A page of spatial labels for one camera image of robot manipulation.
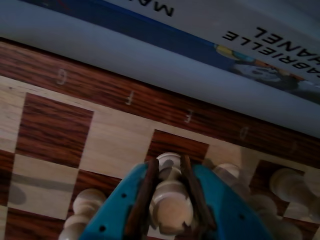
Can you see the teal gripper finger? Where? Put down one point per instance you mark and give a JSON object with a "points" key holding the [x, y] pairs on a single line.
{"points": [[120, 200], [225, 205]]}

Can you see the light wooden rook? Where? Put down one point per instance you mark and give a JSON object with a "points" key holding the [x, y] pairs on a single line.
{"points": [[172, 192]]}

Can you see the light wooden pawn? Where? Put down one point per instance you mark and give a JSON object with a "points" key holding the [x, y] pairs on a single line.
{"points": [[85, 202], [265, 207]]}

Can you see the light wooden bishop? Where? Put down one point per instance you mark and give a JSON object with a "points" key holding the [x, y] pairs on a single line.
{"points": [[287, 185]]}

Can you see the folding wooden chessboard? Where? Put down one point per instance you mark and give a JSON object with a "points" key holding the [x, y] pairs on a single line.
{"points": [[50, 125]]}

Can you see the blue illustrated book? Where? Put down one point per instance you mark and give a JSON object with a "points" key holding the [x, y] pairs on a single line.
{"points": [[262, 72]]}

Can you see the white Gabrielle Chanel book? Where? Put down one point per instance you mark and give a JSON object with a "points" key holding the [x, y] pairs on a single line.
{"points": [[225, 15]]}

